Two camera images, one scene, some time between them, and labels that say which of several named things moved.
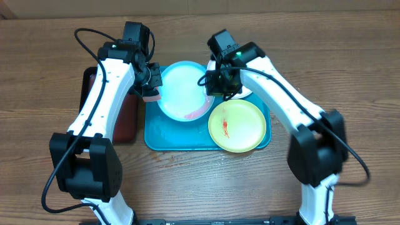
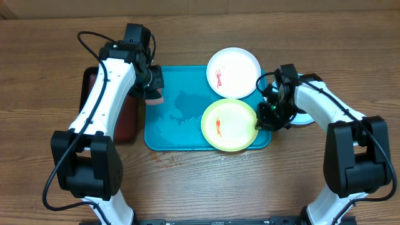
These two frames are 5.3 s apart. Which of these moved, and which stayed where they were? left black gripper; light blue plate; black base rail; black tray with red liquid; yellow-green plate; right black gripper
Moved: light blue plate; yellow-green plate; right black gripper
Stayed: left black gripper; black tray with red liquid; black base rail
